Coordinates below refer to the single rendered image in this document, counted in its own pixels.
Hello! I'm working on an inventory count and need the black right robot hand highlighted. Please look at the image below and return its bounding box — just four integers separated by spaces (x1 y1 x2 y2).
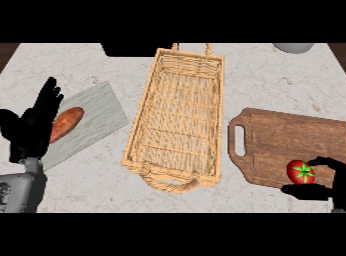
280 155 346 214

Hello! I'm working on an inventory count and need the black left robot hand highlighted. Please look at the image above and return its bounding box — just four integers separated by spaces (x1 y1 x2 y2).
0 76 66 165

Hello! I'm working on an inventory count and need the red tomato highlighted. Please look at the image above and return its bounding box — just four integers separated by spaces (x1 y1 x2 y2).
286 159 318 185

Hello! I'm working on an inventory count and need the brown wooden cutting board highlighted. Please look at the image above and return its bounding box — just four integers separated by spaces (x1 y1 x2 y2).
227 107 346 192

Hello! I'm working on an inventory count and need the tan wicker basket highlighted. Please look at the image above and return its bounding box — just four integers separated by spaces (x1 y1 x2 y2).
121 42 227 195

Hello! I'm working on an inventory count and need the orange sweet potato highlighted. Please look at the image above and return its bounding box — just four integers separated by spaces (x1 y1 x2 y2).
48 106 87 145

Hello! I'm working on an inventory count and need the black appliance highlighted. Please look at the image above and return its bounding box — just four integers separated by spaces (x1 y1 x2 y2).
100 42 175 58

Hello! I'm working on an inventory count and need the pale grey round object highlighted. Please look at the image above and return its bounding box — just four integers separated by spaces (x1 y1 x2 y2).
273 42 317 55

